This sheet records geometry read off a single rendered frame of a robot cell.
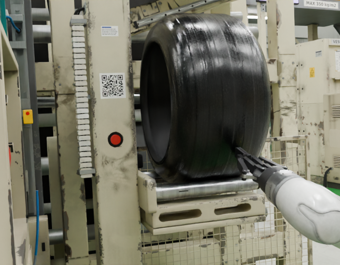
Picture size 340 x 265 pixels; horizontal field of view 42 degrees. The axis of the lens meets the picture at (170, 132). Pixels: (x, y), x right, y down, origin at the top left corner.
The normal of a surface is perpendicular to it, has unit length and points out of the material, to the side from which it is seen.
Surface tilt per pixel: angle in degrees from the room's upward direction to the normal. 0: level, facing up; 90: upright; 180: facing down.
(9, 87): 90
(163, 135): 60
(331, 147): 90
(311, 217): 72
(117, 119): 90
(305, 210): 65
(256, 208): 90
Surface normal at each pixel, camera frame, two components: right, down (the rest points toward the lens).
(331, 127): -0.91, 0.07
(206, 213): 0.29, 0.04
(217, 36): 0.19, -0.60
